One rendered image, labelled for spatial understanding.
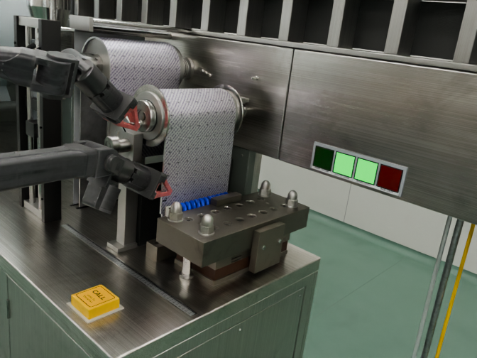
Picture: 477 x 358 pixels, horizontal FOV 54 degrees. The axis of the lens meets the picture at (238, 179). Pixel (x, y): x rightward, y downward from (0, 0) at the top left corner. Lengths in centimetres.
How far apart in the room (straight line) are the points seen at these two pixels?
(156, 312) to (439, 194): 65
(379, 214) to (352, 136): 269
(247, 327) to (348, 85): 63
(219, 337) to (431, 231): 276
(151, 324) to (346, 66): 72
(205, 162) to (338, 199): 283
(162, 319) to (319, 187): 318
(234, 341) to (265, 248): 23
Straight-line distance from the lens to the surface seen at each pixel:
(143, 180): 106
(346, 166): 117
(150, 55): 135
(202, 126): 117
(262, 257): 115
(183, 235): 105
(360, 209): 389
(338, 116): 117
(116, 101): 104
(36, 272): 116
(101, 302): 99
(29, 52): 97
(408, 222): 374
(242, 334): 116
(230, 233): 106
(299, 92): 123
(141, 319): 98
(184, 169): 117
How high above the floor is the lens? 146
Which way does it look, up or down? 17 degrees down
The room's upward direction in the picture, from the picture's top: 7 degrees clockwise
